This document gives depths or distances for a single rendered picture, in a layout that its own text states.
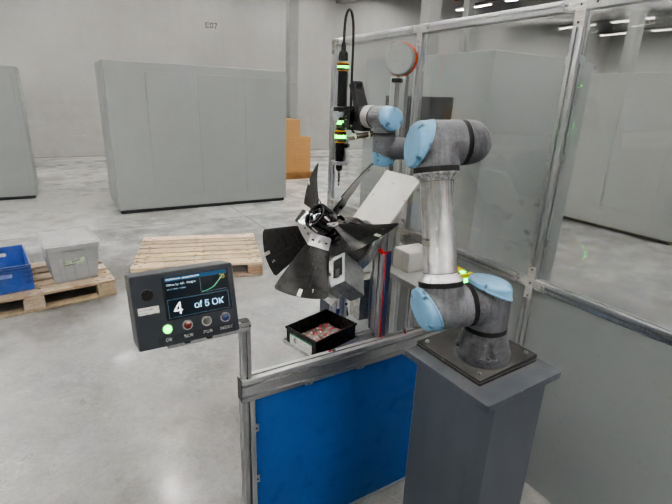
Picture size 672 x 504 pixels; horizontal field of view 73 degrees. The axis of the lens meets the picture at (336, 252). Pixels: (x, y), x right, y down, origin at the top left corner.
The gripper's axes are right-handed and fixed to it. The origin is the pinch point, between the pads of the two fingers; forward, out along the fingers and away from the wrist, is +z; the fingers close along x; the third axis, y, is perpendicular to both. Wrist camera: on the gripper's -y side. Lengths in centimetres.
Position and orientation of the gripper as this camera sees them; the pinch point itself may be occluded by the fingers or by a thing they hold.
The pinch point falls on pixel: (338, 107)
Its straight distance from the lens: 181.9
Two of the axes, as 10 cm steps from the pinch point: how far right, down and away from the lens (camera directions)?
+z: -5.1, -2.9, 8.1
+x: 8.6, -1.3, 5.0
